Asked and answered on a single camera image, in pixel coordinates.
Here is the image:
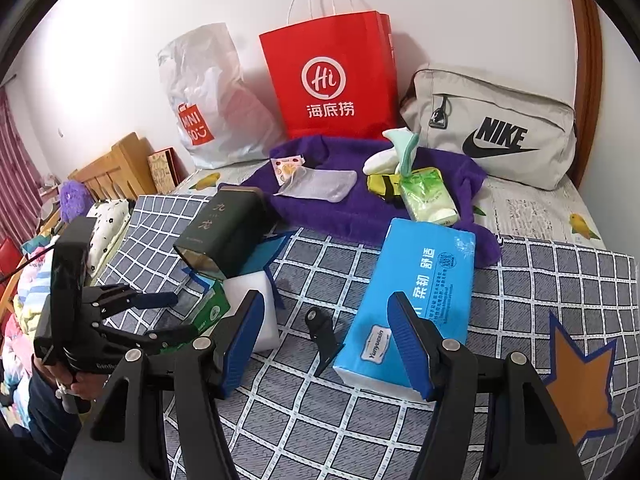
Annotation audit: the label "white foam block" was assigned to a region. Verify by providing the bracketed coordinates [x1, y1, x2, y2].
[220, 270, 282, 353]

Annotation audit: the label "white plastic shopping bag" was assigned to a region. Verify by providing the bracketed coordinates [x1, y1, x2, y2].
[157, 22, 287, 170]

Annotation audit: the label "wooden headboard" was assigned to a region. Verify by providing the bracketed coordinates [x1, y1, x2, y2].
[67, 132, 153, 206]

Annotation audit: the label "pile of pastel clothes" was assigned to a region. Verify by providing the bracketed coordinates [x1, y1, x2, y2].
[0, 235, 57, 426]

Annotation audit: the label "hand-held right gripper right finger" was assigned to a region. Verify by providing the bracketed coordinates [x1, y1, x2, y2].
[387, 291, 586, 480]

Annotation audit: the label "red paper shopping bag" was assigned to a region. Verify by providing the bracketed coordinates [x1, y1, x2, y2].
[258, 0, 398, 142]

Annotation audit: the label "mint green sock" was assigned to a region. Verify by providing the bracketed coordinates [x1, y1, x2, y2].
[382, 128, 421, 176]

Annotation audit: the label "white dotted pillow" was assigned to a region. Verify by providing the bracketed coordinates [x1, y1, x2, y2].
[85, 199, 132, 281]

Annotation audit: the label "small patterned sachet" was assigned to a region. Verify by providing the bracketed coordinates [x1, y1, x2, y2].
[270, 154, 306, 187]

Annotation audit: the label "green carton box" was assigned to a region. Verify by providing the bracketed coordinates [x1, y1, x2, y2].
[175, 280, 232, 347]

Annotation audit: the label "clear plastic pouch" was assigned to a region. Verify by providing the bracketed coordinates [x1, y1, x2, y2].
[272, 167, 358, 204]

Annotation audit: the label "striped pink curtain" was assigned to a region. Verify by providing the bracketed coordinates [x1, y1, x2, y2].
[0, 85, 46, 251]

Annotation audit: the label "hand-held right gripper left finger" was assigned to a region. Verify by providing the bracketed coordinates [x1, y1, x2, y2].
[62, 290, 266, 480]

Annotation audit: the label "purple fuzzy towel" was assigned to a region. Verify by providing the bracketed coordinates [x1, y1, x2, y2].
[240, 135, 503, 267]

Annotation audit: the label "grey sling bag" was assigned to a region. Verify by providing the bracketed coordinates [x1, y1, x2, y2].
[398, 63, 577, 191]

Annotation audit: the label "blue tissue pack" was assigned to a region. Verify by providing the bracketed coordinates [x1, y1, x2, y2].
[332, 217, 476, 391]

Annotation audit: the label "green wet wipes pack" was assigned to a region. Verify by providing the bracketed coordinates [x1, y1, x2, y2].
[398, 166, 460, 227]

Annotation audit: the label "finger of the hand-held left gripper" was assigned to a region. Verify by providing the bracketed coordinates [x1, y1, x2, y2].
[82, 284, 179, 319]
[90, 322, 197, 357]

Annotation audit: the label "purple fluffy cushion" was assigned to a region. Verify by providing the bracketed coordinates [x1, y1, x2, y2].
[59, 180, 96, 223]

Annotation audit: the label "black cable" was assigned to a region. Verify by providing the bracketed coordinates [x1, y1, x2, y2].
[0, 245, 57, 286]

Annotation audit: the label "person's left hand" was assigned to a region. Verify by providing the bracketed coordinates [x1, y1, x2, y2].
[32, 355, 108, 402]

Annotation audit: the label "patterned book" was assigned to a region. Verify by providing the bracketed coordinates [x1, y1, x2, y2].
[147, 147, 185, 193]

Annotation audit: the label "white lemon print bedsheet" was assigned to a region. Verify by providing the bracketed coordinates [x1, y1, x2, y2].
[172, 160, 608, 251]

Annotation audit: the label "yellow black pouch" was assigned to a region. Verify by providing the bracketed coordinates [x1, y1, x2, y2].
[366, 172, 416, 202]

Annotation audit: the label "white sock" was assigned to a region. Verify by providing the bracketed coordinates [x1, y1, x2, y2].
[363, 149, 401, 176]

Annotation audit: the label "black clip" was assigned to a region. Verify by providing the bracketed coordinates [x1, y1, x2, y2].
[305, 307, 346, 378]

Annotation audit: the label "red chair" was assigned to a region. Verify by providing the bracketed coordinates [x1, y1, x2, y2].
[0, 237, 23, 291]

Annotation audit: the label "person's left forearm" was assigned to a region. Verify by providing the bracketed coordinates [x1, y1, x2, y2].
[25, 375, 83, 461]

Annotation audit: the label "dark green tin box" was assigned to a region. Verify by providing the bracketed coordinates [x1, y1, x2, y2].
[172, 186, 281, 281]

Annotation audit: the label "grey checked blanket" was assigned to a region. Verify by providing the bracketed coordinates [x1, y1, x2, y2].
[95, 194, 640, 480]

